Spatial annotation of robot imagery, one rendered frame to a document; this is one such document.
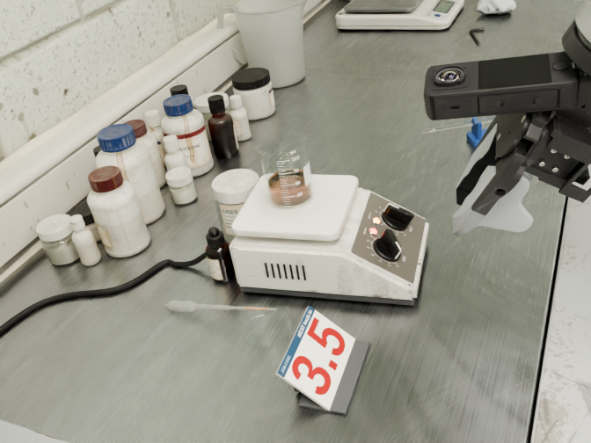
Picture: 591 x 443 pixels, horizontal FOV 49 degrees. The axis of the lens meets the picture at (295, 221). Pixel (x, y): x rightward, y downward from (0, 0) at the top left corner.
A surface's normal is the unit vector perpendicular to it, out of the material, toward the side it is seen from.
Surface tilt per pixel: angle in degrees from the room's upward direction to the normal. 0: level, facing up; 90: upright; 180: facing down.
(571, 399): 0
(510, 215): 95
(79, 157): 90
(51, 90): 90
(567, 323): 0
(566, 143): 100
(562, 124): 30
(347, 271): 90
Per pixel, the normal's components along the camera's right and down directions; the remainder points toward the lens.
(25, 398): -0.13, -0.82
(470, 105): -0.19, 0.72
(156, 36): 0.91, 0.12
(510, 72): -0.25, -0.70
